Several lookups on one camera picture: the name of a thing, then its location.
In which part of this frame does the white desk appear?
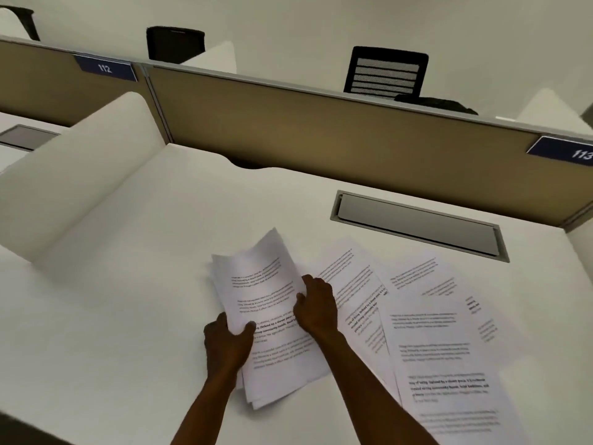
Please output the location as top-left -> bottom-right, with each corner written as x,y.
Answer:
0,142 -> 593,445
0,111 -> 70,174

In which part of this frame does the grey desk cable flap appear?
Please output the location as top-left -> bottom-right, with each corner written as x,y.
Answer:
329,189 -> 510,264
0,124 -> 61,151

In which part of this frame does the black slatted office chair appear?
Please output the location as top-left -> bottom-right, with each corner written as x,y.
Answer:
343,46 -> 429,99

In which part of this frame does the blue desk number plate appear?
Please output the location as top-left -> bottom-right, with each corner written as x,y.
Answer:
526,135 -> 593,166
73,54 -> 138,83

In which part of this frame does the beige partition panel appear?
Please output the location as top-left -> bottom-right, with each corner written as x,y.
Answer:
143,62 -> 593,227
0,36 -> 154,128

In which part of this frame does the person's left forearm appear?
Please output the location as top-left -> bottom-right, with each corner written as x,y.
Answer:
170,377 -> 242,445

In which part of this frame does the black solid office chair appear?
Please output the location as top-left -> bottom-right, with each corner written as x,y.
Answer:
146,26 -> 206,63
4,6 -> 41,41

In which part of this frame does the person's right forearm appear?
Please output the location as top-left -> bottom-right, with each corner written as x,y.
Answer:
314,329 -> 440,445

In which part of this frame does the person's left hand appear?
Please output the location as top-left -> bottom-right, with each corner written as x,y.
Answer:
203,312 -> 257,390

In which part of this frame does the gathered stack of printed papers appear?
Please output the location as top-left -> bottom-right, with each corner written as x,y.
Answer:
211,227 -> 332,411

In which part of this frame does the person's right hand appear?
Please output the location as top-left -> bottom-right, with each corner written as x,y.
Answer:
293,274 -> 342,341

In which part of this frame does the black bag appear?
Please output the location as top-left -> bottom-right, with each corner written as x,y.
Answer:
393,93 -> 479,116

